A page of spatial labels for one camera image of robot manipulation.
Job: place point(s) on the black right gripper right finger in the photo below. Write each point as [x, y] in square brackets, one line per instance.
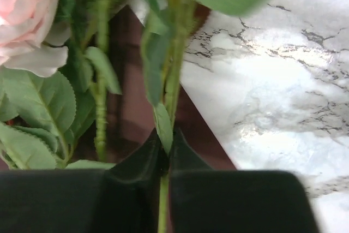
[204, 199]

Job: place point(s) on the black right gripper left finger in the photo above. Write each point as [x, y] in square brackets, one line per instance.
[122, 198]

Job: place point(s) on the red wrapping paper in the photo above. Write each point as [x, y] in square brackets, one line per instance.
[130, 115]

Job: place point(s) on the peach rose stem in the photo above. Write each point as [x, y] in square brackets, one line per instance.
[168, 27]

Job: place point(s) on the pink artificial flower bunch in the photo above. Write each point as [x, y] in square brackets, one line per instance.
[55, 75]

